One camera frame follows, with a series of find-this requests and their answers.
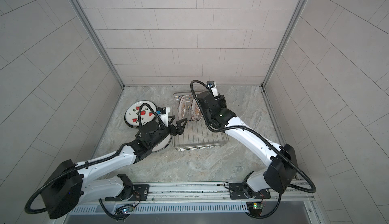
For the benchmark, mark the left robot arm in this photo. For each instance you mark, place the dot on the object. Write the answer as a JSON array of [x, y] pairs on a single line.
[[72, 183]]

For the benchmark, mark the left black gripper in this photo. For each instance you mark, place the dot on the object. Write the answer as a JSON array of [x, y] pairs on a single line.
[[178, 131]]

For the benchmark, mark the orange sunburst plate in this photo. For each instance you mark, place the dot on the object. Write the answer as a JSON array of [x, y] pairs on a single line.
[[182, 107]]

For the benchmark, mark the white plate red rim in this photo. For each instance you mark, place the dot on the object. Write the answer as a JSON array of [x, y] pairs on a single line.
[[195, 112]]

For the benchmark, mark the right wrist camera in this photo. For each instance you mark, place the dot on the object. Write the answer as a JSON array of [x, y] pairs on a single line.
[[213, 88]]

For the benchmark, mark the dark rimmed cream plate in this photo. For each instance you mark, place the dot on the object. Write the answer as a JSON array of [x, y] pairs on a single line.
[[129, 122]]

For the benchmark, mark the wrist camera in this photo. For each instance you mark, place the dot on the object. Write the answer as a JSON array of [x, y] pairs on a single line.
[[163, 113], [213, 88]]

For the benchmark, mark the metal wire dish rack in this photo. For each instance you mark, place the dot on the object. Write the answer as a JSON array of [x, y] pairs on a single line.
[[196, 134]]

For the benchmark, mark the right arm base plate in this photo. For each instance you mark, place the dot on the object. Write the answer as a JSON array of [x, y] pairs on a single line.
[[239, 192]]

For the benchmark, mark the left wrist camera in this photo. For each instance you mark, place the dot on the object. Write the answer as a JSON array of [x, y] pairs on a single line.
[[163, 113]]

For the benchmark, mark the right green circuit board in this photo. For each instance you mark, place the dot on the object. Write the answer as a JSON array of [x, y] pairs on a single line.
[[254, 209]]

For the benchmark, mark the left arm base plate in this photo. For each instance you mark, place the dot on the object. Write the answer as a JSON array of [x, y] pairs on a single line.
[[136, 192]]

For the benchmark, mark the left green circuit board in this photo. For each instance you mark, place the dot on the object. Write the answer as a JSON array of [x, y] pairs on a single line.
[[124, 211]]

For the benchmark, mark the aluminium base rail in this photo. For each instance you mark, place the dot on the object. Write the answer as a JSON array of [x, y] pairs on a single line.
[[162, 191]]

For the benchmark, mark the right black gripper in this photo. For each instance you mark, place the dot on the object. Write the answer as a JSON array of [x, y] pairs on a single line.
[[223, 101]]

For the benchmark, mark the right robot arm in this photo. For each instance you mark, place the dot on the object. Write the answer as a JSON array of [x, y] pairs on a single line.
[[280, 160]]

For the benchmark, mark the green circuit board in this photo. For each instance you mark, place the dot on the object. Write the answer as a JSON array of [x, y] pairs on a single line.
[[124, 211], [254, 209]]

